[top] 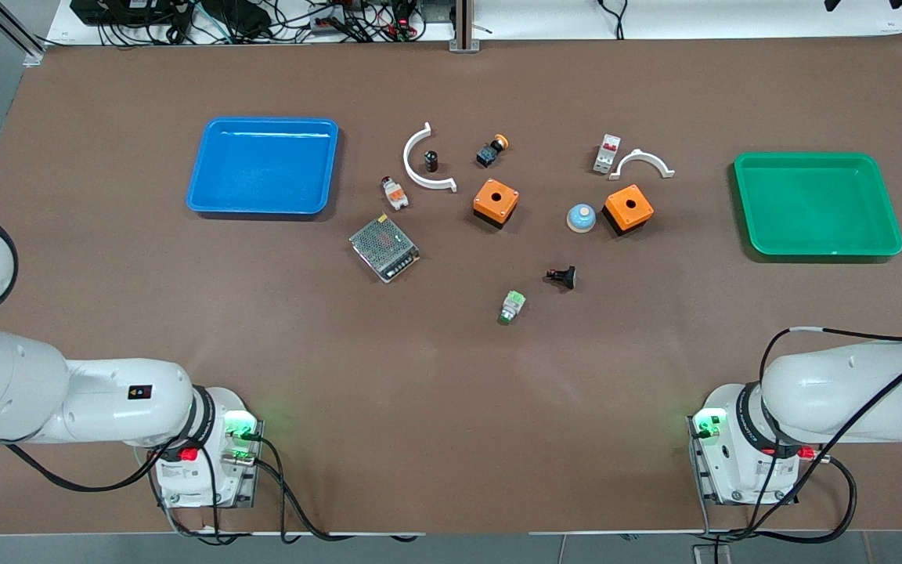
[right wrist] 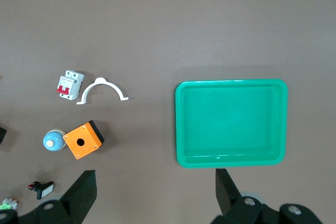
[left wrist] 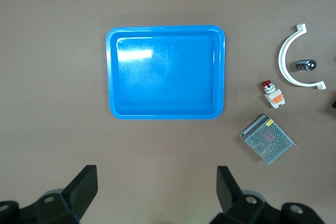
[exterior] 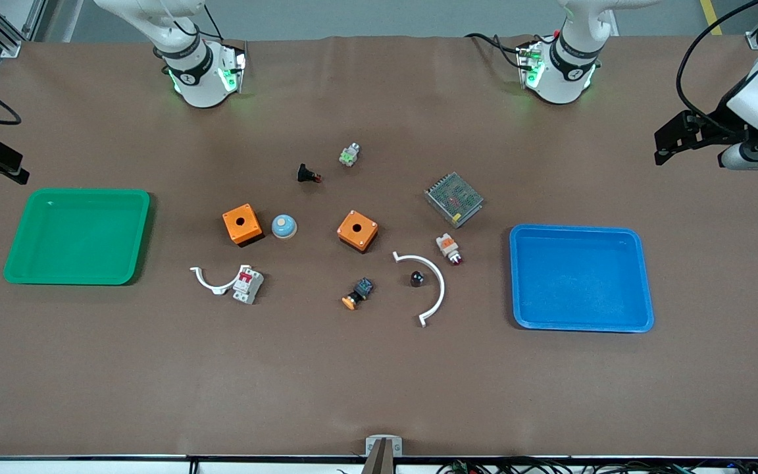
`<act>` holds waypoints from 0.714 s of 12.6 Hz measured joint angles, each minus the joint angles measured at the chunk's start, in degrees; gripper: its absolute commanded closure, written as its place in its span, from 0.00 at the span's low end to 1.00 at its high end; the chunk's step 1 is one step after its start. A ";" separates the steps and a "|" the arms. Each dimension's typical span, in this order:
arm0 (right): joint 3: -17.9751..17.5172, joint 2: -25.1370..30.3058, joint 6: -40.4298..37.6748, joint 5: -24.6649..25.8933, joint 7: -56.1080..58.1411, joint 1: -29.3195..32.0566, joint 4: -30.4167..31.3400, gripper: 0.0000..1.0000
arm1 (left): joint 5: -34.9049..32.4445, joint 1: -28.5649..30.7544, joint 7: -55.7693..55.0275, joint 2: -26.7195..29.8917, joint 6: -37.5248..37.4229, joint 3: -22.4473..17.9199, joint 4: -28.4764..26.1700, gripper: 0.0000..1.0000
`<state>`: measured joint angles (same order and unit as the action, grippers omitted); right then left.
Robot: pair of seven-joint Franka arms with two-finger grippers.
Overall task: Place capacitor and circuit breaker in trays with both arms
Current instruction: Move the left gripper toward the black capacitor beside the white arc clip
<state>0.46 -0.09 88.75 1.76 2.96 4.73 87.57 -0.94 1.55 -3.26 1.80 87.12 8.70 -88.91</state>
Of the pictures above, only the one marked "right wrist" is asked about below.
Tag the green white terminal connector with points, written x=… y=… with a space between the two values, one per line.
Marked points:
x=8 y=203

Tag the white circuit breaker red switch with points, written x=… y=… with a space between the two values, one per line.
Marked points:
x=69 y=85

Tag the black push-button switch white face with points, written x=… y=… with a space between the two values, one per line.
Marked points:
x=44 y=190

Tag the small black block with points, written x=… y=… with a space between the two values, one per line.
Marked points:
x=2 y=134

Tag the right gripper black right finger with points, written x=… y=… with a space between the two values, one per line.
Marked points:
x=228 y=195

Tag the orange push-button enclosure box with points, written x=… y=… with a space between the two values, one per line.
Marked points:
x=88 y=133

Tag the blue dome buzzer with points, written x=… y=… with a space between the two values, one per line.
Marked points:
x=55 y=138

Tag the white pipe clamp with tab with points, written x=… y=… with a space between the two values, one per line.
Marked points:
x=100 y=80

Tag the green plastic tray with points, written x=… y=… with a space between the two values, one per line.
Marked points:
x=231 y=124

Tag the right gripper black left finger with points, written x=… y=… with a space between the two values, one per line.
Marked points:
x=76 y=197

